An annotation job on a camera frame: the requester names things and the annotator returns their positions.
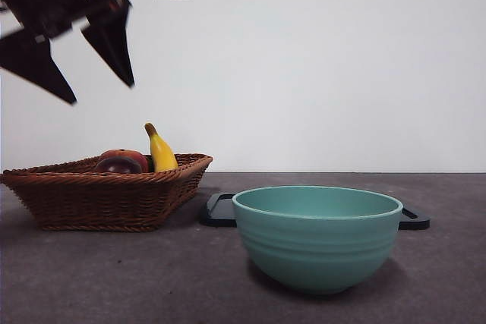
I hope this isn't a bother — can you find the dark purple plum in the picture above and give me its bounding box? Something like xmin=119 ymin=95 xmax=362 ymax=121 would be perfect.
xmin=94 ymin=157 xmax=142 ymax=175

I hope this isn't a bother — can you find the teal ceramic bowl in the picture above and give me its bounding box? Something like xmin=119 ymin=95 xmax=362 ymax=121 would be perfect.
xmin=231 ymin=185 xmax=403 ymax=295

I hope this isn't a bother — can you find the red orange peach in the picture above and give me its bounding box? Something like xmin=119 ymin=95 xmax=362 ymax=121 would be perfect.
xmin=99 ymin=149 xmax=150 ymax=173

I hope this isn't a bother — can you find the yellow banana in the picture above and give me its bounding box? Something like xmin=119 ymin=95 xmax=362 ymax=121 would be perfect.
xmin=144 ymin=122 xmax=178 ymax=173

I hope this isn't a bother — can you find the brown wicker basket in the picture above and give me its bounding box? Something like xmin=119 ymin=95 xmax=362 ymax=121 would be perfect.
xmin=0 ymin=153 xmax=214 ymax=232

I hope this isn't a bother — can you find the black rectangular tray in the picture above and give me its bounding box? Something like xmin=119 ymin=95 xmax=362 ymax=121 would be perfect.
xmin=200 ymin=193 xmax=431 ymax=231

